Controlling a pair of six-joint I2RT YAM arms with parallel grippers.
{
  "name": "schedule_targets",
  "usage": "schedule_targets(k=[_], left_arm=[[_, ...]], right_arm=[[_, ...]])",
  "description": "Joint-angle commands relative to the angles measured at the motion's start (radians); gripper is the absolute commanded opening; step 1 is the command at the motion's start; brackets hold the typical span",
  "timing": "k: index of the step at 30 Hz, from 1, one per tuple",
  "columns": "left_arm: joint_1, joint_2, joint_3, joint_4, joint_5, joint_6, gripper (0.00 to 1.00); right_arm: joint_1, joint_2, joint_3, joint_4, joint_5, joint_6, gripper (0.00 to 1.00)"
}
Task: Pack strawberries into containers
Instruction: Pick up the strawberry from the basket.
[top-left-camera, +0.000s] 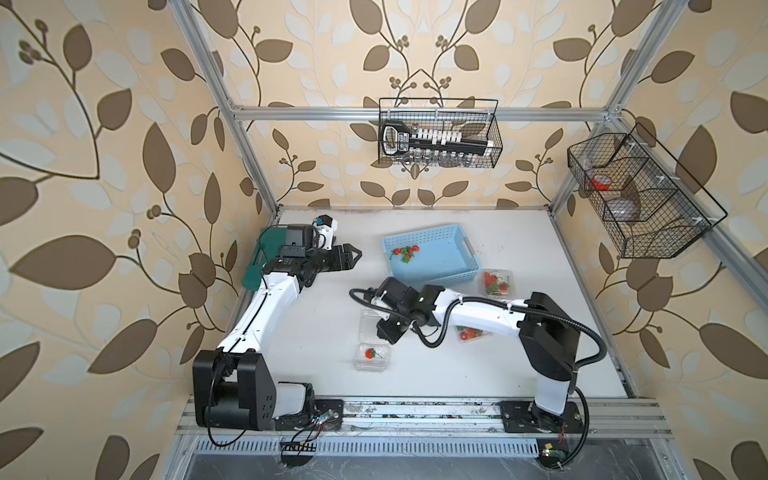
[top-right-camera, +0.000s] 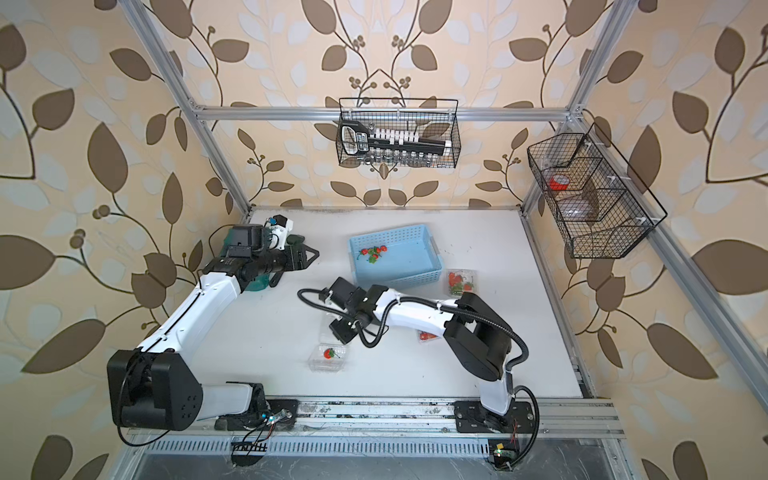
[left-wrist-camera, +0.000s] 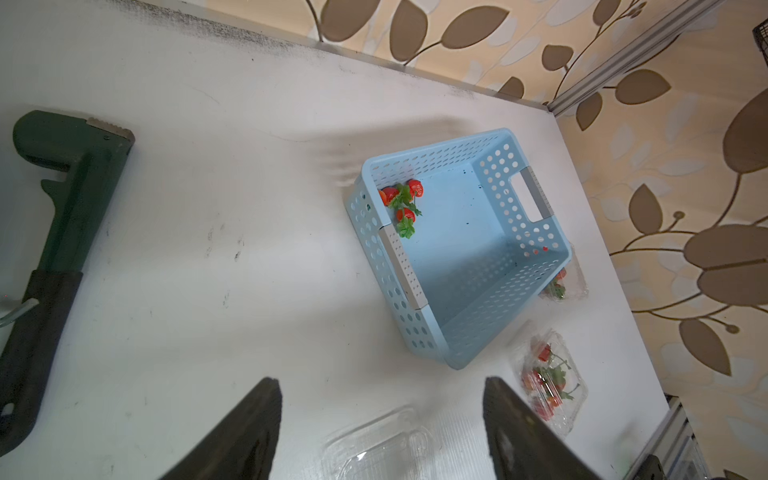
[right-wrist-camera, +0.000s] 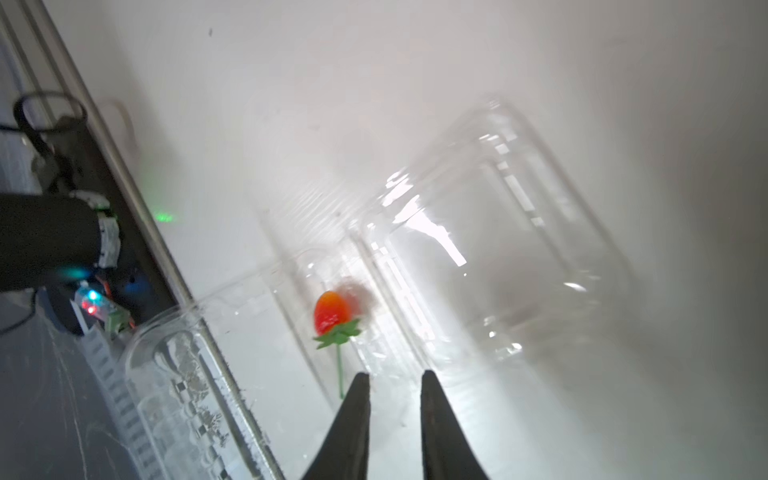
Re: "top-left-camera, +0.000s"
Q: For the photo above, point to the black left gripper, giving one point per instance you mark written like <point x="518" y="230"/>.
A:
<point x="345" y="262"/>

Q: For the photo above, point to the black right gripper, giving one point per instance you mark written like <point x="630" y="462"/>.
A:
<point x="386" y="333"/>

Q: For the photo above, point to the strawberry cluster with green leaves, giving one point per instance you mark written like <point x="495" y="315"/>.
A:
<point x="405" y="254"/>

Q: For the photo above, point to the clear clamshell container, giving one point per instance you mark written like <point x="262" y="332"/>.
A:
<point x="471" y="333"/>
<point x="368" y="338"/>
<point x="512" y="291"/>

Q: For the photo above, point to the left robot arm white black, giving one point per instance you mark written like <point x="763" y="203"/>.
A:
<point x="234" y="391"/>

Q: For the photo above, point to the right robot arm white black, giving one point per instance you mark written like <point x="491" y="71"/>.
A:
<point x="556" y="346"/>

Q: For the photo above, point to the light blue perforated plastic basket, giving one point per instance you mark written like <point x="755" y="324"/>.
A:
<point x="446" y="257"/>

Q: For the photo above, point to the green tool case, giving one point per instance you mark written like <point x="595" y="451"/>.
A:
<point x="268" y="245"/>

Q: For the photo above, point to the black white tool set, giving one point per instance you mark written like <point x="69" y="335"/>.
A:
<point x="396" y="138"/>

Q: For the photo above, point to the red tape roll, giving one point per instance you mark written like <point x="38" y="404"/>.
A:
<point x="601" y="182"/>

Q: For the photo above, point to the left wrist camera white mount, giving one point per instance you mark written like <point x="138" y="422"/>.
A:
<point x="319" y="235"/>

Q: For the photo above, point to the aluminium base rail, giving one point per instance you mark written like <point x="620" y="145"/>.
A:
<point x="443" y="427"/>

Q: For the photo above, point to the black wire basket back wall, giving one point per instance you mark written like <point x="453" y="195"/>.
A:
<point x="473" y="117"/>

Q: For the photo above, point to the black wire basket wall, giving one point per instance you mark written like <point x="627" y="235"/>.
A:
<point x="473" y="117"/>
<point x="658" y="205"/>

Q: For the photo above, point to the black wire basket right wall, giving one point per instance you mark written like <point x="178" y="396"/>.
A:
<point x="658" y="205"/>

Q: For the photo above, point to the aluminium frame post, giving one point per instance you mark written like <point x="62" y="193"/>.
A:
<point x="184" y="16"/>

